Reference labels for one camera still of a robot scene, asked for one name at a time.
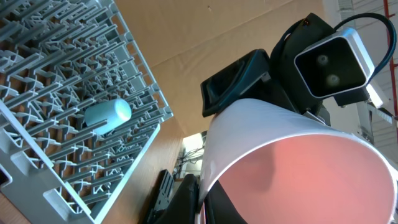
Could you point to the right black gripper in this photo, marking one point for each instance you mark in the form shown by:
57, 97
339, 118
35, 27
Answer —
286, 88

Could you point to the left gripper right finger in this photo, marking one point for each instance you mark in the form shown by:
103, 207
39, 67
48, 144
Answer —
219, 209

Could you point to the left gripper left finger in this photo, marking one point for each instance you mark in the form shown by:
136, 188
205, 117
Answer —
183, 206

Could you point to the pink cup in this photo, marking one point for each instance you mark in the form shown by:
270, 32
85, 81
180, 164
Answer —
277, 166

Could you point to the light blue cup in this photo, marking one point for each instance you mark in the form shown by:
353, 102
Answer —
116, 112

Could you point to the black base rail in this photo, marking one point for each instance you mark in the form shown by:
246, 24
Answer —
160, 198

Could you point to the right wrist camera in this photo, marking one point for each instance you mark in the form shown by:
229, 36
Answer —
336, 64

